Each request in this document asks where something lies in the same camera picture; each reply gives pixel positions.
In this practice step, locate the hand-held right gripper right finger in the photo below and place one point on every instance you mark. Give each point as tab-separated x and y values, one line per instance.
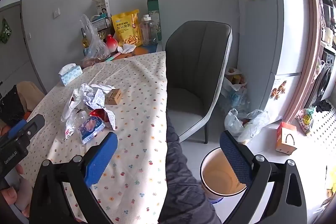
235	158

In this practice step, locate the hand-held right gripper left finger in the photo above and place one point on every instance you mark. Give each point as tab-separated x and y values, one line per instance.
101	161

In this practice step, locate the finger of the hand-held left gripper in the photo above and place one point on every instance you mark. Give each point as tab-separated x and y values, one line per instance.
31	125

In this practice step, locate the white trash bin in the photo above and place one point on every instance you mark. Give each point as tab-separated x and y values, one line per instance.
215	179

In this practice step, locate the white paper towel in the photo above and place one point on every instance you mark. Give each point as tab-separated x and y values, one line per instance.
74	100

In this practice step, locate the person's left hand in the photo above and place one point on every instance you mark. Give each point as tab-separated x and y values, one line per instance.
10	195

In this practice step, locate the beige chair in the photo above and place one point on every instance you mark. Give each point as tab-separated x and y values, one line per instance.
30	95

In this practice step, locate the plastic bag with groceries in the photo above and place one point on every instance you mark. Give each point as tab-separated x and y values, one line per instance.
246	125

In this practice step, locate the clear plastic wrapper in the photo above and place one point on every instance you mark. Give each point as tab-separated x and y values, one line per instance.
73	124

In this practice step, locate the red foil snack wrapper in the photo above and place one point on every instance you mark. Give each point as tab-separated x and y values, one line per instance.
101	115

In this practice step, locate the orange cardboard box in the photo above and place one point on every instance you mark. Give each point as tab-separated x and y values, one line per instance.
286	138

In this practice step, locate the dark purple cloth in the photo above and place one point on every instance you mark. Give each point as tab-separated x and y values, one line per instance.
181	174

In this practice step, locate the clear blue plastic pack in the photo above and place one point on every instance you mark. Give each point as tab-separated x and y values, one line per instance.
236	102

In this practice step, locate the blue white tissue box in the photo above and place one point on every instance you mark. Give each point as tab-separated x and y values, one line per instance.
70	75

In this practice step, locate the crumpled printed paper wrapper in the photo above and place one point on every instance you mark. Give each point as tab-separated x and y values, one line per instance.
98	96

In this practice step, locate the small brown cardboard box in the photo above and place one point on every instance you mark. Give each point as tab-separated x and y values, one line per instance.
113	97

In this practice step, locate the grey door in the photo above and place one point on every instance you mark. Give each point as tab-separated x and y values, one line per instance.
18	56

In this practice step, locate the floral tablecloth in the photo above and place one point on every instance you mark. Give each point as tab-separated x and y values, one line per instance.
141	98

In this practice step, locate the white bag with fruit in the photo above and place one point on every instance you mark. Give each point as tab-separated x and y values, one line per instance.
235	81

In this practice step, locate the yellow smiley bag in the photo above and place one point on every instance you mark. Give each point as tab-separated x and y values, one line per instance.
305	119

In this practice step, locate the orange figurine magnets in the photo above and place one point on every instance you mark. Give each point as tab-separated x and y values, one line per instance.
279	90

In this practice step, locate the white dotted mat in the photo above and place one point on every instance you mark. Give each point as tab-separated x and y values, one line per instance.
324	127

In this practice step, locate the grey chair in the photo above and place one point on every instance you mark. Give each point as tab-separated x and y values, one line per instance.
197	69

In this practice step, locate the green door hanging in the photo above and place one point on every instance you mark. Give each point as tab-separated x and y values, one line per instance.
4	31

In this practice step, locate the oil bottle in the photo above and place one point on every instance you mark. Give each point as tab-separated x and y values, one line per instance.
84	41

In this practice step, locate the clear plastic bag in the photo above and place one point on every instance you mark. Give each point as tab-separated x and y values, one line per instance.
94	48

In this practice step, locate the black cloth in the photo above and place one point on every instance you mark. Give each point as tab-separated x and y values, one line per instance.
322	106

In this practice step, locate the pink and green pen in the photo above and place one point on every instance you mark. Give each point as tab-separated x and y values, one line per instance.
113	57

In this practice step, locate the red white vase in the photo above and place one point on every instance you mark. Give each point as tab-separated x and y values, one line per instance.
111	44

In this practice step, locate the small crumpled white tissue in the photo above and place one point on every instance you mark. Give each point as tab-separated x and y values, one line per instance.
126	48

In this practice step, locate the washing machine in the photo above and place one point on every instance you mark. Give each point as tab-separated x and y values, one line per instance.
325	77

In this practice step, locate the white fridge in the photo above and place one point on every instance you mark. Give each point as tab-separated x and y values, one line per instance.
273	37

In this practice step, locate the yellow snack bag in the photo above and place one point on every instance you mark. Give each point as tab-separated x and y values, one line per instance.
127	28

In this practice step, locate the clear water bottle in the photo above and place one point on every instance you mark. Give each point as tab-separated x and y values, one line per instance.
148	31

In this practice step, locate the tall white carton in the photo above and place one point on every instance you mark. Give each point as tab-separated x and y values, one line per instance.
103	3

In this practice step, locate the tall green box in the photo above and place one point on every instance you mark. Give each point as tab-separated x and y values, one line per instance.
153	14

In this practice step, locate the pink door frame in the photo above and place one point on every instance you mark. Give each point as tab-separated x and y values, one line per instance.
308	43

